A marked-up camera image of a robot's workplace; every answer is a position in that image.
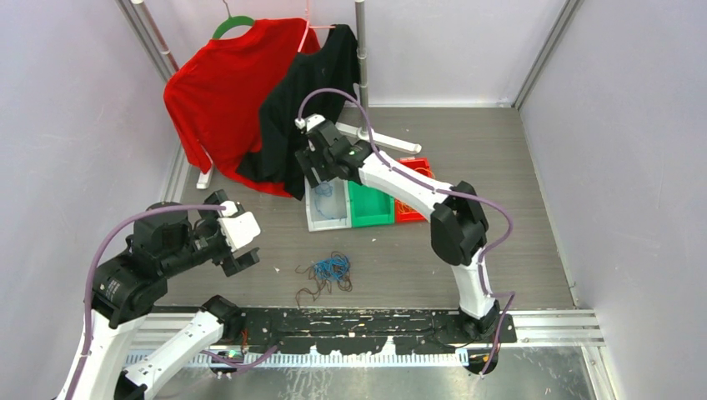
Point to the pink clothes hanger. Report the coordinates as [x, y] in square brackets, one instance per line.
[309, 26]

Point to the red plastic bin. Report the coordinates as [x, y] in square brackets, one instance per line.
[403, 213]

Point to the white plastic bin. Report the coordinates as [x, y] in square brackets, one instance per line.
[327, 206]

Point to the white clothes rack stand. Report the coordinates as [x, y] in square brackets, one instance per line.
[362, 54]

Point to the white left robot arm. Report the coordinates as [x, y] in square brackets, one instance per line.
[167, 239]

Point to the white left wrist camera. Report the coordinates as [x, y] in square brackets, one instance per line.
[239, 227]

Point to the green plastic bin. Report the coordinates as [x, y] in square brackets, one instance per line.
[369, 207]

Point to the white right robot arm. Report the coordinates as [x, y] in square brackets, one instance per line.
[458, 224]

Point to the green clothes hanger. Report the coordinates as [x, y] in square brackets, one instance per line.
[231, 22]

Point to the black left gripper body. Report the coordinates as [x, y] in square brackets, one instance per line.
[219, 248]

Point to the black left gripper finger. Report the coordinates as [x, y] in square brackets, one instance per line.
[245, 260]
[217, 198]

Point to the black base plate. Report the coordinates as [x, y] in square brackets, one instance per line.
[362, 331]

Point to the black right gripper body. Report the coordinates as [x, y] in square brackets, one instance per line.
[321, 165]

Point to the red shirt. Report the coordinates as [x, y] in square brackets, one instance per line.
[214, 98]

